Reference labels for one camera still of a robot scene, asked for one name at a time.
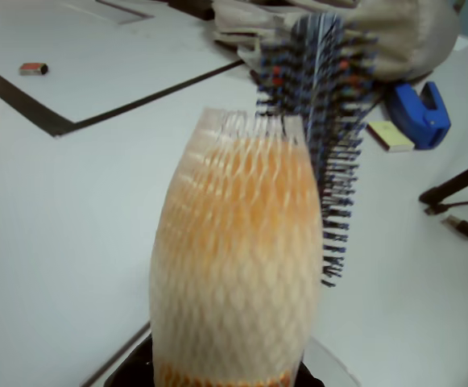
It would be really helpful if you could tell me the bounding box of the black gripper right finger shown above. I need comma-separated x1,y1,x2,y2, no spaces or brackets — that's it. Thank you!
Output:
296,361,325,387

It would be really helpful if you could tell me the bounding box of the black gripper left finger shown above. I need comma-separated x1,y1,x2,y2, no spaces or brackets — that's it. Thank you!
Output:
104,336,156,387

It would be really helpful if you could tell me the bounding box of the gold ferrule makeup brush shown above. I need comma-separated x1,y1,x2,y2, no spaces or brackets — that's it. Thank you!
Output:
148,106,325,387

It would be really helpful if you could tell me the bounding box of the clear crystal organizer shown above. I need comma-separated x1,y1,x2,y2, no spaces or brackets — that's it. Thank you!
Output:
79,320,359,387

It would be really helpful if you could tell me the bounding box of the yellow matchbox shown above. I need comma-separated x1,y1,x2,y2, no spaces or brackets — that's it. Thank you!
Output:
366,119,416,153

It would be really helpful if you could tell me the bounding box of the blue round hairbrush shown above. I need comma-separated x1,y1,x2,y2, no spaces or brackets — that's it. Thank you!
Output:
251,11,383,288

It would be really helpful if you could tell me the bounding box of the blue stapler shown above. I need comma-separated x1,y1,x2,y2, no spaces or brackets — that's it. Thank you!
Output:
386,81,452,151

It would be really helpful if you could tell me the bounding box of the red matchbox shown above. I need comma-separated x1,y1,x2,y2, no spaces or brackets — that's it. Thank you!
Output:
19,61,50,77

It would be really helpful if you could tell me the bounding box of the beige cloth bag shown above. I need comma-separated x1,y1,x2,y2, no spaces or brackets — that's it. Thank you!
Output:
211,0,460,81

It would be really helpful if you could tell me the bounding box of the black usb cable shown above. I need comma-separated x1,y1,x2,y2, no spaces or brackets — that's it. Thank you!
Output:
425,193,468,246

